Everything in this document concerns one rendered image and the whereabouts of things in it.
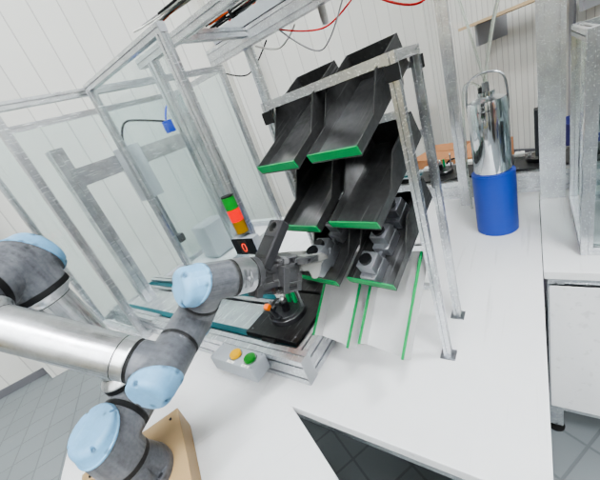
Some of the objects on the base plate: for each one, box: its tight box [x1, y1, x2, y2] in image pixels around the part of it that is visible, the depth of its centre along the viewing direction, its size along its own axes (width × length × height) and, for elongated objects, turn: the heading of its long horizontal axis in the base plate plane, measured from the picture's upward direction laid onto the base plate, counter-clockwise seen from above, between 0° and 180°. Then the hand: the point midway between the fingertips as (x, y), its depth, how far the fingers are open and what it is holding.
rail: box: [151, 316, 318, 386], centre depth 123 cm, size 6×89×11 cm, turn 93°
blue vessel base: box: [471, 165, 519, 236], centre depth 133 cm, size 16×16×27 cm
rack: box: [260, 43, 466, 361], centre depth 90 cm, size 21×36×80 cm, turn 93°
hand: (315, 252), depth 79 cm, fingers closed on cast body, 4 cm apart
